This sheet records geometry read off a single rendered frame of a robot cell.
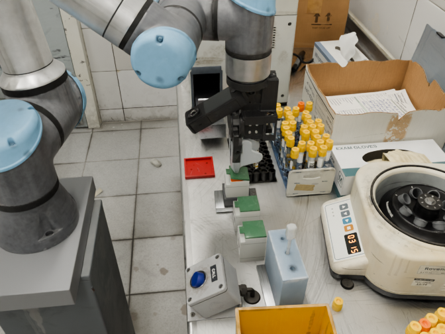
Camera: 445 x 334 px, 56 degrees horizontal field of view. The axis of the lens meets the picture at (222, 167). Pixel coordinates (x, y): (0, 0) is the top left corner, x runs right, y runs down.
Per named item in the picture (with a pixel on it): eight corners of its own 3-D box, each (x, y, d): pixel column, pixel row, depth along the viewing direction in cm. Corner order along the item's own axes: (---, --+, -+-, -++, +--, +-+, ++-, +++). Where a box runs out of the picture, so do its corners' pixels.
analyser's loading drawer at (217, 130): (194, 97, 120) (193, 80, 116) (217, 95, 120) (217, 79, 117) (199, 138, 104) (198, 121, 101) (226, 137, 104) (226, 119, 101)
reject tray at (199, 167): (183, 160, 101) (183, 158, 100) (212, 158, 101) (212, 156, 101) (185, 179, 95) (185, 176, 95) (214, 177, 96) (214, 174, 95)
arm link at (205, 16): (134, 2, 58) (214, 4, 57) (153, -21, 66) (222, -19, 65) (140, 56, 63) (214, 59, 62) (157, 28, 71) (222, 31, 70)
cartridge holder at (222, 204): (214, 195, 91) (213, 182, 89) (255, 192, 92) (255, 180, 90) (216, 213, 87) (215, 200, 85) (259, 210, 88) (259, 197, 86)
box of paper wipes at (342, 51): (312, 58, 143) (317, 21, 135) (345, 55, 145) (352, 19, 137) (337, 91, 126) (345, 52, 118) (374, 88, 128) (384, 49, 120)
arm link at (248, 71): (227, 61, 65) (222, 40, 71) (227, 87, 68) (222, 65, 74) (275, 59, 65) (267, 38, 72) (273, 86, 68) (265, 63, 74)
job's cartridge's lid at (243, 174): (224, 166, 86) (225, 164, 85) (247, 168, 87) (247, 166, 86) (226, 179, 83) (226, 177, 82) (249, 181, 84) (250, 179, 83)
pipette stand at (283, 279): (255, 268, 77) (259, 231, 70) (293, 264, 77) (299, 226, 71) (268, 318, 69) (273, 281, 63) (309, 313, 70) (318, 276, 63)
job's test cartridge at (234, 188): (224, 191, 90) (224, 169, 86) (246, 190, 90) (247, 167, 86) (226, 205, 87) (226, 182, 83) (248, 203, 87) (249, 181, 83)
